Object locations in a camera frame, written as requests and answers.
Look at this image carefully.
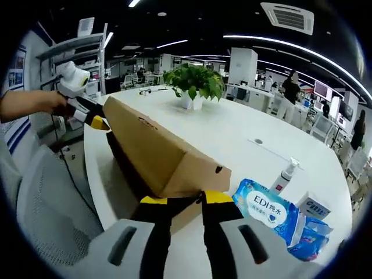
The wall monitor screen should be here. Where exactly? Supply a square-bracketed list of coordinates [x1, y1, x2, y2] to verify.
[313, 80, 334, 102]

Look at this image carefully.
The grey metal storage shelf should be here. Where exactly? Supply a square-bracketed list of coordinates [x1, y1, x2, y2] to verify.
[36, 17, 108, 96]

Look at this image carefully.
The small white carton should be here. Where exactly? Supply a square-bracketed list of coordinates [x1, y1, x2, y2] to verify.
[296, 191, 332, 221]

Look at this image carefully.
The blue white wall poster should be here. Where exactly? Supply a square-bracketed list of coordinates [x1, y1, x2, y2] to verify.
[0, 116, 32, 155]

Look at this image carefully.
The person's left hand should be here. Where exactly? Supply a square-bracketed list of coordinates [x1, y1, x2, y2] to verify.
[43, 91, 75, 117]

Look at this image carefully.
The green potted plant white pot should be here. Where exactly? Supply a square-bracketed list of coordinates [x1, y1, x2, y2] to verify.
[162, 62, 227, 110]

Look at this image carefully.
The white pump bottle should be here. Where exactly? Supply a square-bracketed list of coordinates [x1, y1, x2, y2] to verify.
[269, 156, 301, 196]

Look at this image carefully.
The grey mesh office chair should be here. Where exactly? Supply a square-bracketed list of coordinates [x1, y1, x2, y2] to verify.
[16, 145, 105, 268]

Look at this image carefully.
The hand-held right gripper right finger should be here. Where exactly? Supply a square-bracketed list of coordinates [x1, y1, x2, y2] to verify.
[199, 190, 317, 279]

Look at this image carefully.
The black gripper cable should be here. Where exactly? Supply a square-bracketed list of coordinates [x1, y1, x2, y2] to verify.
[51, 115, 98, 214]

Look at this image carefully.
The brown cardboard shoe box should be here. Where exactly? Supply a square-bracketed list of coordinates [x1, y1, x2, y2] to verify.
[103, 95, 233, 236]

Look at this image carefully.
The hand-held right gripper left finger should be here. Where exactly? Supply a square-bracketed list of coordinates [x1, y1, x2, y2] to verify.
[62, 195, 175, 279]

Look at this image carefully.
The person's beige shirt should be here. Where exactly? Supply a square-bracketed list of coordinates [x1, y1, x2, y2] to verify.
[0, 139, 23, 204]

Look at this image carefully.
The ceiling air conditioner unit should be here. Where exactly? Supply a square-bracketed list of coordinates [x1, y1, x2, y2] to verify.
[260, 2, 315, 36]

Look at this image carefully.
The white office chair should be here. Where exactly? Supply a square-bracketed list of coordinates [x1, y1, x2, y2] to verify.
[309, 115, 335, 143]

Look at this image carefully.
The blue wet wipes packet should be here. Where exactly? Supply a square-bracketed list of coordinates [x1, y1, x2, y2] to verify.
[231, 178, 334, 262]

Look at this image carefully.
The small white black device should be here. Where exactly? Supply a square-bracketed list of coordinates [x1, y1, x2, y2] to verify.
[138, 88, 169, 96]

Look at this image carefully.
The long ceiling strip light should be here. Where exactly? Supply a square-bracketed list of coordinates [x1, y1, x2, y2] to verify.
[223, 34, 364, 96]

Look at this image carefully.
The white square pillar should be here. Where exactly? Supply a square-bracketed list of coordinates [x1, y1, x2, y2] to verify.
[228, 47, 259, 88]

